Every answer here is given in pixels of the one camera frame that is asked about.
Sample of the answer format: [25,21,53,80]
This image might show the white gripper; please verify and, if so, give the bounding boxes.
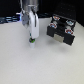
[21,11,39,39]

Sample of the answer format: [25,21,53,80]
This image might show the white kcup with green lid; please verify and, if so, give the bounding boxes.
[29,38,35,48]

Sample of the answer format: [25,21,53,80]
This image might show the black kcup holder drawer box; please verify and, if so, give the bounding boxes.
[46,2,79,47]

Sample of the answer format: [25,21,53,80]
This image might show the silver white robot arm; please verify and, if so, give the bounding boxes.
[20,0,39,39]

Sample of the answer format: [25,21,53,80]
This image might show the kcup in drawer front left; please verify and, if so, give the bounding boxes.
[49,23,57,29]

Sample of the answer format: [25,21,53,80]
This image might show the kcup in drawer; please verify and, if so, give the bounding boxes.
[65,29,73,35]
[49,23,57,29]
[53,16,60,21]
[66,20,74,26]

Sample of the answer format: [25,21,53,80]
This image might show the kcup in drawer back left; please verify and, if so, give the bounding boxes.
[53,16,60,21]

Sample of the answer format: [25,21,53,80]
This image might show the kcup in drawer back right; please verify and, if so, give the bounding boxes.
[66,20,74,26]

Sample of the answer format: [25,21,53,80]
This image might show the kcup in drawer front right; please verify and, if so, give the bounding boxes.
[65,29,73,35]

